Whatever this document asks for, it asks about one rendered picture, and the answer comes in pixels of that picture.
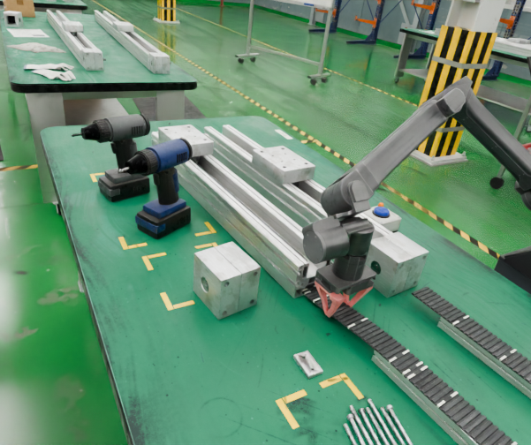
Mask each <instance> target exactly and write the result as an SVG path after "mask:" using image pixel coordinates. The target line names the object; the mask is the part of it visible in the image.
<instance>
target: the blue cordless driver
mask: <svg viewBox="0 0 531 445"><path fill-rule="evenodd" d="M192 156H193V149H192V146H191V144H190V143H189V141H188V140H186V139H184V138H179V139H174V140H169V141H166V142H163V143H160V144H157V145H154V146H152V147H146V148H145V149H142V150H140V151H137V152H136V153H135V154H134V156H133V158H132V159H130V160H129V161H127V162H126V163H125V168H124V169H121V170H118V173H121V172H124V171H127V172H128V173H129V174H131V175H135V174H141V175H142V176H145V177H146V176H149V175H152V174H153V179H154V184H155V185H156V189H157V195H158V199H156V200H153V201H150V202H149V203H147V204H144V205H143V210H141V211H140V212H138V213H137V215H136V216H135V222H136V223H137V228H138V230H140V231H142V232H144V233H146V234H148V235H149V236H150V237H152V238H155V239H159V238H162V237H164V236H166V235H168V234H170V233H172V232H173V231H175V230H177V229H179V228H181V227H183V226H185V225H187V224H189V223H190V222H191V208H190V207H189V206H187V204H186V201H185V200H182V199H180V198H179V196H178V191H179V183H178V170H177V169H176V168H174V167H175V166H178V165H180V164H182V163H185V162H187V161H189V160H190V159H191V158H192Z"/></svg>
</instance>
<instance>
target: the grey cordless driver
mask: <svg viewBox="0 0 531 445"><path fill-rule="evenodd" d="M149 132H150V122H149V120H148V118H147V117H146V116H145V115H144V114H133V115H127V116H120V117H107V118H104V119H98V120H94V122H93V123H92V124H90V125H87V126H85V127H83V128H81V130H80V133H74V134H72V137H76V136H82V138H83V139H84V140H96V141H97V142H98V143H103V142H108V141H109V142H111V143H110V145H111V150H112V153H113V154H116V158H117V163H118V168H116V169H113V170H105V172H104V173H105V176H103V177H99V180H98V186H99V187H100V192H101V194H102V195H104V196H105V197H106V198H107V199H108V200H109V201H111V202H115V201H119V200H125V199H128V198H132V197H135V196H139V195H142V194H146V193H149V192H150V185H149V177H145V176H142V175H141V174H135V175H131V174H129V173H128V172H127V171H124V172H121V173H118V170H121V169H124V168H125V163H126V162H127V161H129V160H130V159H132V158H133V156H134V154H135V153H136V152H137V151H138V148H137V143H136V140H133V138H139V137H143V136H146V135H148V134H149ZM112 141H113V142H112Z"/></svg>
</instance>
